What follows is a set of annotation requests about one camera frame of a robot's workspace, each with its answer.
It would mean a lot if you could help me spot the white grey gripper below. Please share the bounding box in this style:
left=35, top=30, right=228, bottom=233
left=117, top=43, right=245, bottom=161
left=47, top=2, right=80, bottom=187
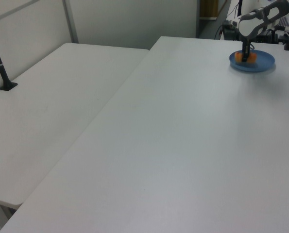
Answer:
left=238, top=8, right=269, bottom=63

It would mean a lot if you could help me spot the golden brown bread pastry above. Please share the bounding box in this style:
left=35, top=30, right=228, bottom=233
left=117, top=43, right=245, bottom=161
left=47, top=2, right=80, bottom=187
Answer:
left=234, top=50, right=257, bottom=65

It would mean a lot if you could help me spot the blue round plate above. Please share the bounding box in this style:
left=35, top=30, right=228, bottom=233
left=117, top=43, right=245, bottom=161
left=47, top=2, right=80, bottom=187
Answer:
left=229, top=49, right=276, bottom=73

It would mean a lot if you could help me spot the black electronics box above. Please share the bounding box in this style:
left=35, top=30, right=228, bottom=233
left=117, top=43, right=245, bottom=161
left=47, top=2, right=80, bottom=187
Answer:
left=222, top=20, right=240, bottom=41

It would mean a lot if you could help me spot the brown wooden panel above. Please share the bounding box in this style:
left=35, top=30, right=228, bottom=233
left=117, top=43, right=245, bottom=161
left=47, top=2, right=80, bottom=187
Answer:
left=199, top=0, right=220, bottom=19

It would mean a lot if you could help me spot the white side table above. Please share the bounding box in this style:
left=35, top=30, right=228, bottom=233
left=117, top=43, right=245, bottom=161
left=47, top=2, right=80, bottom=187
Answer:
left=0, top=42, right=150, bottom=211

